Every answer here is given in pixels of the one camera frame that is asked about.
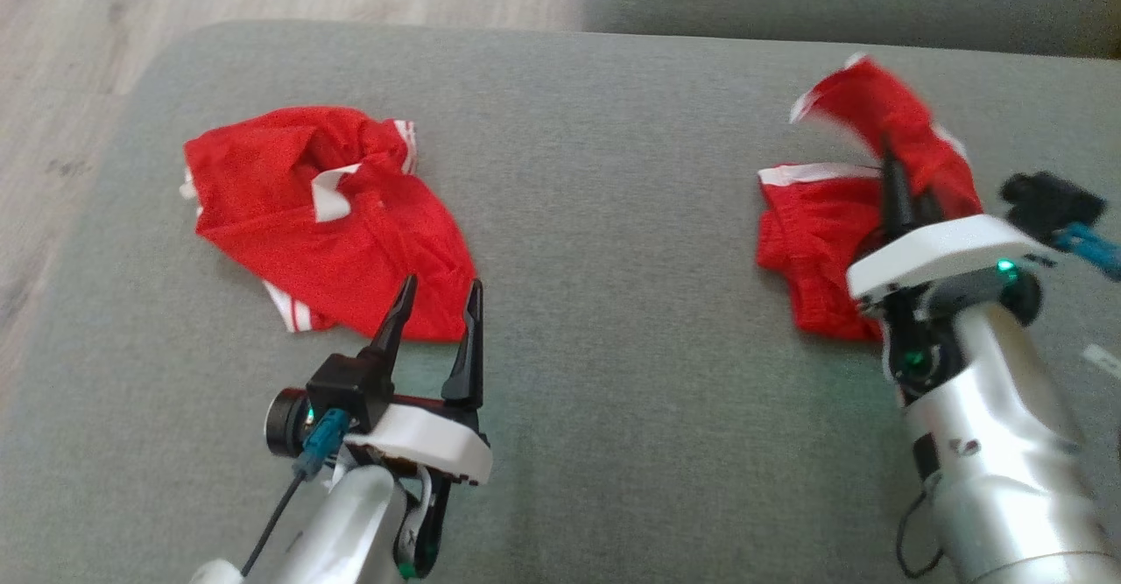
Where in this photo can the red and white basketball jersey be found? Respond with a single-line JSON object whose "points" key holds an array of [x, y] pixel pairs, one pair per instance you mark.
{"points": [[341, 234]]}

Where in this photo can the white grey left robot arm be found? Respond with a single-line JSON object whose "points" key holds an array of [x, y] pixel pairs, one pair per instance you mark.
{"points": [[350, 531]]}

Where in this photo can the red shorts with white stripe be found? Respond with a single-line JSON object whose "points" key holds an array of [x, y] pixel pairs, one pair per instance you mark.
{"points": [[823, 225]]}

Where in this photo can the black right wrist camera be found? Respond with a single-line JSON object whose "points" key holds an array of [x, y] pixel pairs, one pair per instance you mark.
{"points": [[1051, 203]]}

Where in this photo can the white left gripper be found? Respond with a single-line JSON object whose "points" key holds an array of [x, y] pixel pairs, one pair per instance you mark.
{"points": [[429, 439]]}

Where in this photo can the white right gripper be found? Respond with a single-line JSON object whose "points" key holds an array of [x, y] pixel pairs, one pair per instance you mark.
{"points": [[946, 256]]}

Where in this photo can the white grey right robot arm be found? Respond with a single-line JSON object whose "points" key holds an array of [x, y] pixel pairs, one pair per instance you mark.
{"points": [[990, 444]]}

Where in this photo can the grey-green sofa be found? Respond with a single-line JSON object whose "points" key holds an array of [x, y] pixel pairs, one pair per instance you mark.
{"points": [[613, 304]]}

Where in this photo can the white label strip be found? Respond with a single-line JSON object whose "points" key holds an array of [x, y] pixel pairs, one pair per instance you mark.
{"points": [[1103, 362]]}

